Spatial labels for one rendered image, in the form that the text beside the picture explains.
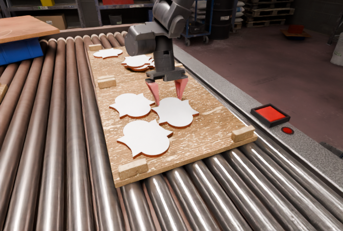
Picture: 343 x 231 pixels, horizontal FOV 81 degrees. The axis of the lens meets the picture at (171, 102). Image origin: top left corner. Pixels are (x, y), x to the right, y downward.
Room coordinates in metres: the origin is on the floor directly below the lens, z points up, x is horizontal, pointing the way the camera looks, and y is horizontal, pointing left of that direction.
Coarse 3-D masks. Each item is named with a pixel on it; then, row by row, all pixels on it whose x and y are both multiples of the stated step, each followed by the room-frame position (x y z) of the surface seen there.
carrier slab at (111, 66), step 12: (108, 48) 1.03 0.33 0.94; (120, 48) 1.03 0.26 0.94; (96, 60) 0.87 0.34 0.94; (108, 60) 0.87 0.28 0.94; (120, 60) 0.87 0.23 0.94; (96, 72) 0.74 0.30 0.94; (108, 72) 0.74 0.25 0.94; (120, 72) 0.74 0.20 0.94; (132, 72) 0.74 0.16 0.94; (144, 72) 0.74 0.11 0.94; (96, 84) 0.64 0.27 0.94
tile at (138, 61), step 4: (136, 56) 0.84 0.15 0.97; (140, 56) 0.84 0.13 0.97; (144, 56) 0.84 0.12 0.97; (128, 60) 0.79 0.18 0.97; (132, 60) 0.79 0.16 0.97; (136, 60) 0.79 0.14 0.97; (140, 60) 0.79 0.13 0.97; (144, 60) 0.79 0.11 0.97; (148, 60) 0.79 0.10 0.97; (124, 64) 0.77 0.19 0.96; (128, 64) 0.75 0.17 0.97; (132, 64) 0.75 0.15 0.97; (136, 64) 0.75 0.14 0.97; (140, 64) 0.75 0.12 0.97; (144, 64) 0.76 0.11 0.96; (148, 64) 0.77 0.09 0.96
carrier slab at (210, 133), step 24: (144, 96) 0.56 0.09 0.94; (168, 96) 0.56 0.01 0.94; (192, 96) 0.56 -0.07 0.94; (120, 120) 0.43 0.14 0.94; (144, 120) 0.43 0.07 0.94; (192, 120) 0.43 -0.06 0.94; (216, 120) 0.43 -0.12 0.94; (120, 144) 0.34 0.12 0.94; (192, 144) 0.34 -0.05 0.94; (216, 144) 0.34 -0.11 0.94; (240, 144) 0.35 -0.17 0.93; (168, 168) 0.28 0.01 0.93
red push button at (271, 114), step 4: (264, 108) 0.50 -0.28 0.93; (268, 108) 0.50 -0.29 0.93; (272, 108) 0.50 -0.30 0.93; (260, 112) 0.48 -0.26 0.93; (264, 112) 0.48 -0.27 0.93; (268, 112) 0.48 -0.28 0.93; (272, 112) 0.48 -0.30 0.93; (276, 112) 0.48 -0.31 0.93; (264, 116) 0.46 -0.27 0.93; (268, 116) 0.46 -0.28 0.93; (272, 116) 0.46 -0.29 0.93; (276, 116) 0.46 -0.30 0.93; (280, 116) 0.46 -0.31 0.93; (284, 116) 0.46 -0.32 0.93; (272, 120) 0.44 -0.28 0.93
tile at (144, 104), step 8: (120, 96) 0.54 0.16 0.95; (128, 96) 0.54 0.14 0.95; (136, 96) 0.54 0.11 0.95; (120, 104) 0.50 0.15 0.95; (128, 104) 0.50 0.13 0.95; (136, 104) 0.50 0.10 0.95; (144, 104) 0.50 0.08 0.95; (152, 104) 0.50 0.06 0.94; (120, 112) 0.46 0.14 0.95; (128, 112) 0.46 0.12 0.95; (136, 112) 0.46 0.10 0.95; (144, 112) 0.46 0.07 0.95
